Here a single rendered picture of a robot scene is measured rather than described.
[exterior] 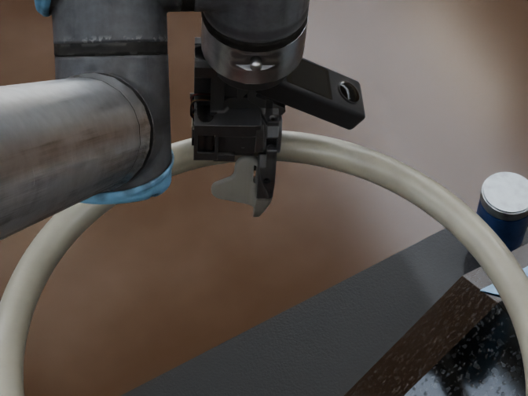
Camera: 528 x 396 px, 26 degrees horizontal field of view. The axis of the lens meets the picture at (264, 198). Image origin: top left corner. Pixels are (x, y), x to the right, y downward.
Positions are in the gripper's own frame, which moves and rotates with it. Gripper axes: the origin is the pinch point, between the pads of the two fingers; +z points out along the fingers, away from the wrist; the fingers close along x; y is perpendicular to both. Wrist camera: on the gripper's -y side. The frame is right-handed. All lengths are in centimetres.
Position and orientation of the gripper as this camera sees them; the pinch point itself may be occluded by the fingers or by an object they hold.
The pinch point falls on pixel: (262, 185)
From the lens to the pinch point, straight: 116.9
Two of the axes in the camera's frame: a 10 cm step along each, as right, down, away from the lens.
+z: -0.6, 5.8, 8.1
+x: 0.3, 8.2, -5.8
